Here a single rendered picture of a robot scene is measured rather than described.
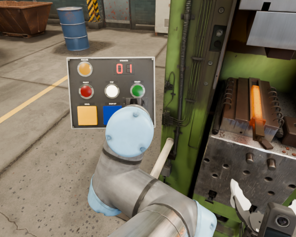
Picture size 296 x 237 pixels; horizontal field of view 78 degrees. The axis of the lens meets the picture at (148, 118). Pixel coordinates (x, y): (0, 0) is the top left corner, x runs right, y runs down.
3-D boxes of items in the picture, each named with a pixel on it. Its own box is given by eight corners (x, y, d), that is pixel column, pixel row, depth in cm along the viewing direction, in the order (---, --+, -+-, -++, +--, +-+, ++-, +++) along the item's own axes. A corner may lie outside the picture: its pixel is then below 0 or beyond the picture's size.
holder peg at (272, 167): (274, 172, 69) (277, 167, 67) (266, 169, 70) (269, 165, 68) (273, 164, 72) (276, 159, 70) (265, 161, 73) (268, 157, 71)
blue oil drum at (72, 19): (81, 51, 448) (73, 10, 394) (61, 50, 462) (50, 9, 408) (94, 45, 492) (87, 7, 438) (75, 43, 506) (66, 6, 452)
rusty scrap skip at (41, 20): (33, 41, 521) (20, 7, 469) (-16, 36, 565) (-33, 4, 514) (61, 32, 612) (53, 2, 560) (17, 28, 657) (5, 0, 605)
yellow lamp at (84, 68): (88, 76, 69) (86, 66, 67) (78, 75, 71) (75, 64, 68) (93, 74, 72) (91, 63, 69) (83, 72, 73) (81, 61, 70)
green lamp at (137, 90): (141, 98, 71) (141, 88, 68) (130, 96, 72) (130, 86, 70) (144, 94, 73) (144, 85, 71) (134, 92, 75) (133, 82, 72)
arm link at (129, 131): (94, 154, 28) (112, 101, 27) (108, 137, 38) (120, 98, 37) (143, 170, 28) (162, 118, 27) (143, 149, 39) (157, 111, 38)
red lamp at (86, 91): (89, 99, 71) (87, 89, 68) (80, 97, 72) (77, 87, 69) (94, 95, 73) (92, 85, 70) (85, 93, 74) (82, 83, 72)
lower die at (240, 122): (270, 142, 74) (280, 125, 68) (219, 129, 80) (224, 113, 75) (263, 93, 104) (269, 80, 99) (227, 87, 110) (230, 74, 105)
